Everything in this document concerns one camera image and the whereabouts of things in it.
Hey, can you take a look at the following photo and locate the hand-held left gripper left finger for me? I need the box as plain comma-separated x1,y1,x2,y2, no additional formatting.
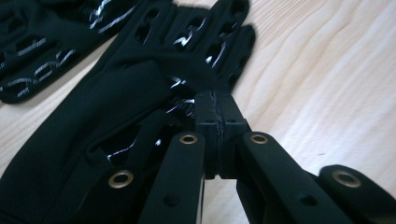
138,90,219,224

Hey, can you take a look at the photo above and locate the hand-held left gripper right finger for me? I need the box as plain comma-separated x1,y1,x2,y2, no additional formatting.
218,90,353,224

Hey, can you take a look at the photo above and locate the black glove with silver print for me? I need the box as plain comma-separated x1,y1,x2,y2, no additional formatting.
0,0,257,224
0,0,141,105

